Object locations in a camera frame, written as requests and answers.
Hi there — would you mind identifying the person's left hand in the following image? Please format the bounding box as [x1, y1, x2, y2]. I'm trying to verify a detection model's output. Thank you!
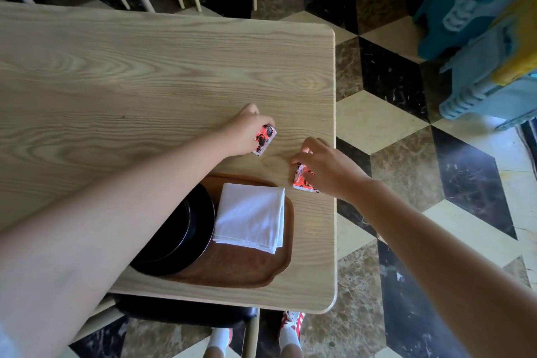
[218, 103, 276, 158]

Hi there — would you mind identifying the person's right hand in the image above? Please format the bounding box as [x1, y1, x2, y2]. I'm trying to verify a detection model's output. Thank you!
[290, 137, 373, 204]

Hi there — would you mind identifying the red sachet packet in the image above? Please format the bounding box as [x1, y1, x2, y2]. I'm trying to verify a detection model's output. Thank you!
[292, 162, 319, 194]
[251, 124, 277, 157]

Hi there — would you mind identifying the white cloth napkin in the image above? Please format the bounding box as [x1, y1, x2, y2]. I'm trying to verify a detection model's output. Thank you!
[213, 182, 286, 255]

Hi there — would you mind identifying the black saucer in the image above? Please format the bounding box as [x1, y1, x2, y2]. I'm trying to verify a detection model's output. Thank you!
[130, 182, 217, 277]

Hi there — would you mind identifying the brown wooden tray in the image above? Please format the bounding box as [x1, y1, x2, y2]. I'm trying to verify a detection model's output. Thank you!
[166, 173, 295, 289]

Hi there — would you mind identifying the person's right forearm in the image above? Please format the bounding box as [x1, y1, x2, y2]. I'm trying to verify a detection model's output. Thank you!
[346, 179, 537, 358]

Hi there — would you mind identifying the person's left forearm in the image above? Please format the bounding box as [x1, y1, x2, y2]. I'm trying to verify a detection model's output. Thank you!
[0, 129, 229, 358]

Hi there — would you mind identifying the person's right red shoe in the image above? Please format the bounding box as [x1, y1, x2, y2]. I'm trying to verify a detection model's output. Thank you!
[279, 310, 306, 340]

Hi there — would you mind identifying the person's right white sock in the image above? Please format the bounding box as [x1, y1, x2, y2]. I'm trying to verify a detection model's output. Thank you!
[279, 325, 303, 350]

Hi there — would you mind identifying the person's white sock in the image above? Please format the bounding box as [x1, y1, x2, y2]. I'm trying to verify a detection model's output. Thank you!
[208, 327, 229, 351]
[279, 325, 303, 350]

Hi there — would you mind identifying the person's left white sock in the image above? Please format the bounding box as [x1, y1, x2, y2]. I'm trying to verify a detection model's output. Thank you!
[208, 327, 229, 351]

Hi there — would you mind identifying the light wooden table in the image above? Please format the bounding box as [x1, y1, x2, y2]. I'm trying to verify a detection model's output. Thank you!
[0, 3, 338, 315]

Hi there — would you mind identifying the yellow and blue stool stack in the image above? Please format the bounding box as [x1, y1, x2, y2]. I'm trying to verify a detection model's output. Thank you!
[438, 0, 537, 132]

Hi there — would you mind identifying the glass sliding door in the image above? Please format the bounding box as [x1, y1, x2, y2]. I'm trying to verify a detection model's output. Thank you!
[516, 118, 537, 182]

